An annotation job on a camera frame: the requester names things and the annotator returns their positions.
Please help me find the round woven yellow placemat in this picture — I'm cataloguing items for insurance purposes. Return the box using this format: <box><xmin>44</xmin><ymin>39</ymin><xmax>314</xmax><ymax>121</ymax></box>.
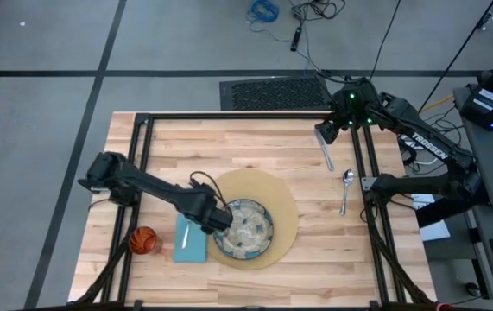
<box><xmin>205</xmin><ymin>168</ymin><xmax>300</xmax><ymax>271</ymax></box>

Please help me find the patterned ceramic bowl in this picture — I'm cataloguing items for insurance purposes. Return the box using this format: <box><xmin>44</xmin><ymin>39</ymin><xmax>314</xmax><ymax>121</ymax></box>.
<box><xmin>212</xmin><ymin>198</ymin><xmax>275</xmax><ymax>261</ymax></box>

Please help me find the white paper sheet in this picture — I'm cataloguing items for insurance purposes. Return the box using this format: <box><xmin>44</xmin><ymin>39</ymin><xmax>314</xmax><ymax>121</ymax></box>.
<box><xmin>412</xmin><ymin>193</ymin><xmax>452</xmax><ymax>242</ymax></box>

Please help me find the silver spoon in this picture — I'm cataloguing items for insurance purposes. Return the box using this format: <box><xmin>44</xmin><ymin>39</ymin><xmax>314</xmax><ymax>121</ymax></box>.
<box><xmin>339</xmin><ymin>168</ymin><xmax>356</xmax><ymax>216</ymax></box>

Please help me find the thin black drop cable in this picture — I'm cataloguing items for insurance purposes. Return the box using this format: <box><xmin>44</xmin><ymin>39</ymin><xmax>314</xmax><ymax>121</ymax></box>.
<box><xmin>370</xmin><ymin>0</ymin><xmax>402</xmax><ymax>82</ymax></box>

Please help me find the thick black drop cable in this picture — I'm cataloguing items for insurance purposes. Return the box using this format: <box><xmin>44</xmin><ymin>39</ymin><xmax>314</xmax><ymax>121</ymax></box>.
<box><xmin>418</xmin><ymin>0</ymin><xmax>493</xmax><ymax>113</ymax></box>

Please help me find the orange glass tumbler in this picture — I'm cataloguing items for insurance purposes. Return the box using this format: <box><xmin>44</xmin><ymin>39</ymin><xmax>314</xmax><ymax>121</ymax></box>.
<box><xmin>129</xmin><ymin>224</ymin><xmax>161</xmax><ymax>255</ymax></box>

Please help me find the black desk leg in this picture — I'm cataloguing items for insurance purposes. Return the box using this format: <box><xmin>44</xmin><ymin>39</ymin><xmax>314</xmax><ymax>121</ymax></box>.
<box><xmin>416</xmin><ymin>196</ymin><xmax>489</xmax><ymax>228</ymax></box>

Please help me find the black cable bundle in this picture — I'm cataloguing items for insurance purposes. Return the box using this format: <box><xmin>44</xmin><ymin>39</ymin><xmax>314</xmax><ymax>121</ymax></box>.
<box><xmin>288</xmin><ymin>0</ymin><xmax>347</xmax><ymax>22</ymax></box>

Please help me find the blue coiled cable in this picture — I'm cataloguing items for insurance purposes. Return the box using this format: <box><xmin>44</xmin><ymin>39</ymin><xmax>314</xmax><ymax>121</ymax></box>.
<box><xmin>244</xmin><ymin>0</ymin><xmax>316</xmax><ymax>73</ymax></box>

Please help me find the silver knife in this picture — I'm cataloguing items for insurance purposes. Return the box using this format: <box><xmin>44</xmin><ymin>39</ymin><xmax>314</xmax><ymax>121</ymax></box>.
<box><xmin>316</xmin><ymin>128</ymin><xmax>336</xmax><ymax>173</ymax></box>

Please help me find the black vented box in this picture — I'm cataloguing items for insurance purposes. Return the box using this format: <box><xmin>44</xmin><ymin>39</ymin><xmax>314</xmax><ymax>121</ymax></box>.
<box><xmin>218</xmin><ymin>73</ymin><xmax>333</xmax><ymax>111</ymax></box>

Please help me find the black aluminium table frame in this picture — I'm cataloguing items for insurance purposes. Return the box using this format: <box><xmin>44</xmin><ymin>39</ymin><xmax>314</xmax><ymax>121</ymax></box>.
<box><xmin>71</xmin><ymin>111</ymin><xmax>439</xmax><ymax>311</ymax></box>

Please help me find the yellow floor cable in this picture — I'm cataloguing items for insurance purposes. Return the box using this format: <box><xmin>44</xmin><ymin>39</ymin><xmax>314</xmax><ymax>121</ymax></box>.
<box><xmin>418</xmin><ymin>94</ymin><xmax>454</xmax><ymax>114</ymax></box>

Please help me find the black electronics box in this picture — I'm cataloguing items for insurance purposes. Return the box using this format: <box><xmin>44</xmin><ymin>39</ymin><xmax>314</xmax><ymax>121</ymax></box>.
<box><xmin>459</xmin><ymin>83</ymin><xmax>493</xmax><ymax>131</ymax></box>

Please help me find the teal cloth napkin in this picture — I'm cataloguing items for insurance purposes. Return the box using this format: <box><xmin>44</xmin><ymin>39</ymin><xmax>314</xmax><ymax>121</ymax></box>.
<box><xmin>173</xmin><ymin>214</ymin><xmax>209</xmax><ymax>263</ymax></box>

